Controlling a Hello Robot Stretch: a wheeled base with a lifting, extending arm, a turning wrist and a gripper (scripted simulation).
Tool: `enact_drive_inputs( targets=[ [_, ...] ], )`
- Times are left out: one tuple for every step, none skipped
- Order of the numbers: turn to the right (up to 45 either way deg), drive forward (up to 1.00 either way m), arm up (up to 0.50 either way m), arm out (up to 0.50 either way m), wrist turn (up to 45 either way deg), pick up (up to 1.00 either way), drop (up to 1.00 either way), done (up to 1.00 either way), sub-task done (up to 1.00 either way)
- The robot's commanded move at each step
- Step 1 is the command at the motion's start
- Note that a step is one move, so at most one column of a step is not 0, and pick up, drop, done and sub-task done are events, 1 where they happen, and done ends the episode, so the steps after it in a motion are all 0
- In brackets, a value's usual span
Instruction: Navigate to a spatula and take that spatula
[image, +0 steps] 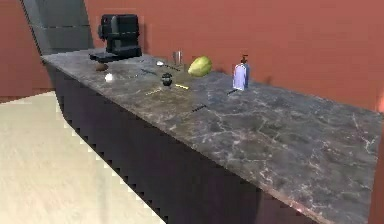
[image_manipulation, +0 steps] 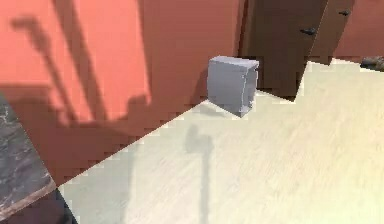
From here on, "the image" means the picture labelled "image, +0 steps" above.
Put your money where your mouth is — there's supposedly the green lettuce head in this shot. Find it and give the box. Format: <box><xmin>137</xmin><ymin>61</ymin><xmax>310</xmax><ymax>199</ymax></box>
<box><xmin>187</xmin><ymin>55</ymin><xmax>213</xmax><ymax>78</ymax></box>

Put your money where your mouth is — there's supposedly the dark marble-topped kitchen counter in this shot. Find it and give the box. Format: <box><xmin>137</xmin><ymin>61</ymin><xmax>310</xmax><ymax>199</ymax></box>
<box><xmin>41</xmin><ymin>48</ymin><xmax>384</xmax><ymax>224</ymax></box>

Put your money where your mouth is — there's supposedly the clear glass cup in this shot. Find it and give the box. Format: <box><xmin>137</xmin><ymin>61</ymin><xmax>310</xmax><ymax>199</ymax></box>
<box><xmin>172</xmin><ymin>50</ymin><xmax>184</xmax><ymax>66</ymax></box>

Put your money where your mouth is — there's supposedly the blue soap dispenser bottle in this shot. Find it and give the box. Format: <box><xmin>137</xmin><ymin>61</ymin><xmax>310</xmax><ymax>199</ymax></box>
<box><xmin>232</xmin><ymin>54</ymin><xmax>251</xmax><ymax>91</ymax></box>

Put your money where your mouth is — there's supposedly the black coffee machine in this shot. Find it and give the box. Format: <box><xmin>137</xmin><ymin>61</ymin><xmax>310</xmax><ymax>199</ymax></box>
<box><xmin>88</xmin><ymin>13</ymin><xmax>143</xmax><ymax>64</ymax></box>

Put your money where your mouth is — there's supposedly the grey fridge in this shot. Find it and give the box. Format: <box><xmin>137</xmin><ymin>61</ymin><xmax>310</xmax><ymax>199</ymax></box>
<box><xmin>20</xmin><ymin>0</ymin><xmax>95</xmax><ymax>56</ymax></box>

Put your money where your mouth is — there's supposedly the black-handled spatula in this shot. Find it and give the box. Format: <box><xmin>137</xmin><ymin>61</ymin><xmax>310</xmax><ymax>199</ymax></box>
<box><xmin>182</xmin><ymin>104</ymin><xmax>208</xmax><ymax>118</ymax></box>

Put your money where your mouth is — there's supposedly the black-handled knife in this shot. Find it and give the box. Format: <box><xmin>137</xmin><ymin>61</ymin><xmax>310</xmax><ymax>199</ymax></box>
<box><xmin>213</xmin><ymin>88</ymin><xmax>239</xmax><ymax>100</ymax></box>

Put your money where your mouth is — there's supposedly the black-handled spoon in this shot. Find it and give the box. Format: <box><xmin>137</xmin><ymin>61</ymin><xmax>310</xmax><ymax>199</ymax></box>
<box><xmin>156</xmin><ymin>60</ymin><xmax>181</xmax><ymax>72</ymax></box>

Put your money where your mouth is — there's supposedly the black-handled fork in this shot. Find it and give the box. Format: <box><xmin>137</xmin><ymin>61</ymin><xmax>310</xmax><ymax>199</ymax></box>
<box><xmin>126</xmin><ymin>68</ymin><xmax>158</xmax><ymax>80</ymax></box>

